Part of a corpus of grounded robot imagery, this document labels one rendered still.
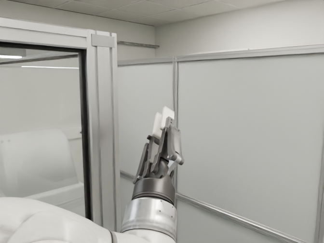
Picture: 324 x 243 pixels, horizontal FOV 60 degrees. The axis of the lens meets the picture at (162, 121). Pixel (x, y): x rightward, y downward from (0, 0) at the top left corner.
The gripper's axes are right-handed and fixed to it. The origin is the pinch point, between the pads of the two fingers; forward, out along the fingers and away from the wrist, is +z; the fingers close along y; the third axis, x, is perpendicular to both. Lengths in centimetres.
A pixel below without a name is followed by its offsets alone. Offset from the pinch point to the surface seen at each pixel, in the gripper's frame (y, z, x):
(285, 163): -23, 52, -96
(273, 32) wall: -29, 288, -162
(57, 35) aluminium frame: 1.0, 3.5, 27.6
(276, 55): 4, 90, -62
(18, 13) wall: -209, 266, 91
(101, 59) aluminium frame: -0.5, 7.3, 18.0
